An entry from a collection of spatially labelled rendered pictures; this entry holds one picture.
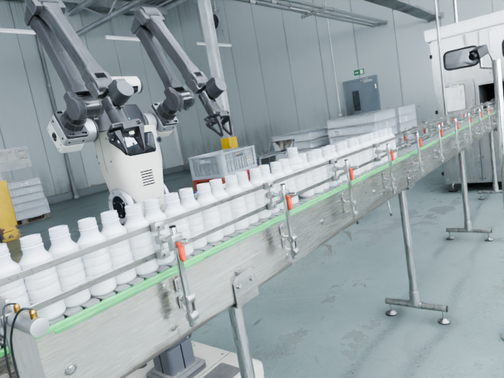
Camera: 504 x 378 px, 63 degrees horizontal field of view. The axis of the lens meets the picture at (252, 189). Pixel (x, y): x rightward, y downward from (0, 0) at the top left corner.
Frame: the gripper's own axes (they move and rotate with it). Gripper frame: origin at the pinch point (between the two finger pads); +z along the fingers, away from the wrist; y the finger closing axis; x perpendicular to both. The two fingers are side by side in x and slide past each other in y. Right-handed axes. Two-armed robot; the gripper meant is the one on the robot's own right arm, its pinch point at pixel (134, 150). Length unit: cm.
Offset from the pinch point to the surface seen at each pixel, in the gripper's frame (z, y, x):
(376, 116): -59, 615, 280
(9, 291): 32, -51, -31
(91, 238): 28, -34, -29
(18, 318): 39, -53, -42
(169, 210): 27.8, -11.8, -24.4
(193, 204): 28.5, -4.3, -23.7
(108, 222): 26.0, -28.6, -27.7
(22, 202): -292, 151, 873
